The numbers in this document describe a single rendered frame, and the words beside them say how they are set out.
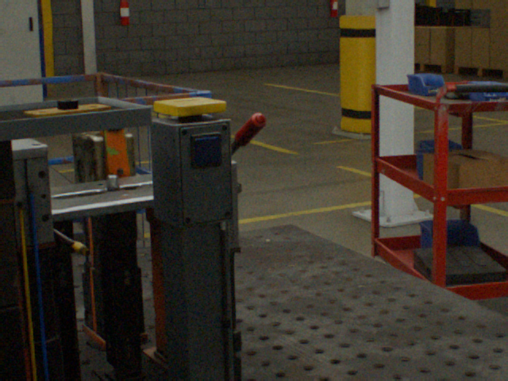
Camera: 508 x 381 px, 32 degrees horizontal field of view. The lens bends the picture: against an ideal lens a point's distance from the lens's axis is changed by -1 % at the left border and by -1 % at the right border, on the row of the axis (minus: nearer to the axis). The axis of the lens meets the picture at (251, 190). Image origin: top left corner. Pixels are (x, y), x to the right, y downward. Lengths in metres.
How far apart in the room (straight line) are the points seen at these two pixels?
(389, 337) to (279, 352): 0.20
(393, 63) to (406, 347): 3.65
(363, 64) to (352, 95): 0.32
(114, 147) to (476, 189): 2.00
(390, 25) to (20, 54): 5.01
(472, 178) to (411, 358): 1.87
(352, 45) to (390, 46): 3.22
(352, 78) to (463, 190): 5.14
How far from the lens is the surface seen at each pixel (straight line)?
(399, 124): 5.13
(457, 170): 3.27
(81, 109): 0.93
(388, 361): 1.47
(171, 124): 0.96
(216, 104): 0.97
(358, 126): 8.28
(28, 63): 9.28
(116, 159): 1.46
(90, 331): 1.60
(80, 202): 1.26
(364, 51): 8.19
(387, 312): 1.69
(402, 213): 5.24
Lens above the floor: 1.27
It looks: 12 degrees down
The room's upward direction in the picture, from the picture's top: 2 degrees counter-clockwise
